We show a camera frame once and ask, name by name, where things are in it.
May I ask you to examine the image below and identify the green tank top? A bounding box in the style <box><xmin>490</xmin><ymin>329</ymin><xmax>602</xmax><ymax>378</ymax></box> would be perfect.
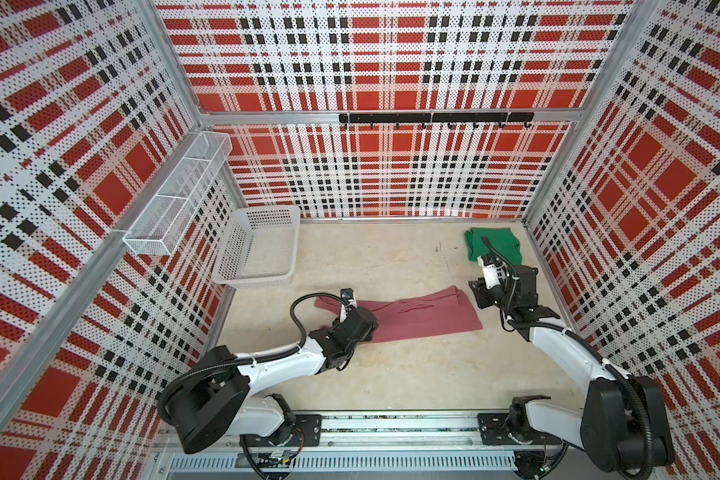
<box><xmin>464</xmin><ymin>228</ymin><xmax>523</xmax><ymax>265</ymax></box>

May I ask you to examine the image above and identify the pink tank top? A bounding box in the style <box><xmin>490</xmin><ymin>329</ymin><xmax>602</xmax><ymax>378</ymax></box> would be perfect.
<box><xmin>313</xmin><ymin>285</ymin><xmax>484</xmax><ymax>344</ymax></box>

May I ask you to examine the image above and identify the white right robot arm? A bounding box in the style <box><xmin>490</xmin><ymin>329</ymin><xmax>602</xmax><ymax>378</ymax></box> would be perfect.
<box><xmin>469</xmin><ymin>261</ymin><xmax>676</xmax><ymax>479</ymax></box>

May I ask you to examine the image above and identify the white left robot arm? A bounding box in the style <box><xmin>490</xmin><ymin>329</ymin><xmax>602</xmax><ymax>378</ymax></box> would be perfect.
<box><xmin>157</xmin><ymin>306</ymin><xmax>378</xmax><ymax>454</ymax></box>

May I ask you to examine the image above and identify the white plastic laundry basket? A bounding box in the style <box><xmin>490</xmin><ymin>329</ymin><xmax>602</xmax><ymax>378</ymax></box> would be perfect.
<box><xmin>212</xmin><ymin>205</ymin><xmax>301</xmax><ymax>289</ymax></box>

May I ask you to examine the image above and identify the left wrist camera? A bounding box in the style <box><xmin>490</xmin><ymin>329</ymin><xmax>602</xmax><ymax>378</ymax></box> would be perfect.
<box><xmin>339</xmin><ymin>288</ymin><xmax>357</xmax><ymax>322</ymax></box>

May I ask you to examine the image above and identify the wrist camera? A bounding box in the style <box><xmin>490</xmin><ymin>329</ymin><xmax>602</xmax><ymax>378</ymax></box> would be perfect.
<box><xmin>478</xmin><ymin>253</ymin><xmax>504</xmax><ymax>290</ymax></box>
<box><xmin>339</xmin><ymin>288</ymin><xmax>357</xmax><ymax>322</ymax></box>

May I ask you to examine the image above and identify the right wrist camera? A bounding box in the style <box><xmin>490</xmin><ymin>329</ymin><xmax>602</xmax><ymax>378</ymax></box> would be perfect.
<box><xmin>478</xmin><ymin>253</ymin><xmax>504</xmax><ymax>290</ymax></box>

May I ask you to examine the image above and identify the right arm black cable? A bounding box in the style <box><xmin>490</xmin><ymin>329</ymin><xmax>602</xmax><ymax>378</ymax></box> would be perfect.
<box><xmin>481</xmin><ymin>235</ymin><xmax>658</xmax><ymax>480</ymax></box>

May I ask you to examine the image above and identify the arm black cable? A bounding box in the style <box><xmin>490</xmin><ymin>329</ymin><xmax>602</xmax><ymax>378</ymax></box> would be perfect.
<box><xmin>155</xmin><ymin>292</ymin><xmax>352</xmax><ymax>480</ymax></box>
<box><xmin>481</xmin><ymin>235</ymin><xmax>658</xmax><ymax>480</ymax></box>

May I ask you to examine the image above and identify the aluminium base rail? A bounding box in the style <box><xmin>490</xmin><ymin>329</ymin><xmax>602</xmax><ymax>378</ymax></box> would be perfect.
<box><xmin>152</xmin><ymin>409</ymin><xmax>643</xmax><ymax>451</ymax></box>

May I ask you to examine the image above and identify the black wall hook rail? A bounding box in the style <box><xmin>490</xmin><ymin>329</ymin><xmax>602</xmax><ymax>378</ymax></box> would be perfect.
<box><xmin>338</xmin><ymin>111</ymin><xmax>535</xmax><ymax>127</ymax></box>

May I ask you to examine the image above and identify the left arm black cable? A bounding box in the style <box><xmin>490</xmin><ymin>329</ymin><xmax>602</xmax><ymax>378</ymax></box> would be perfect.
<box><xmin>155</xmin><ymin>292</ymin><xmax>352</xmax><ymax>480</ymax></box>

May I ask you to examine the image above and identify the white wire wall shelf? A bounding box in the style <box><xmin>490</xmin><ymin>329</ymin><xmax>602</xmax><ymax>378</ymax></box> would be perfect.
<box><xmin>124</xmin><ymin>131</ymin><xmax>231</xmax><ymax>256</ymax></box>

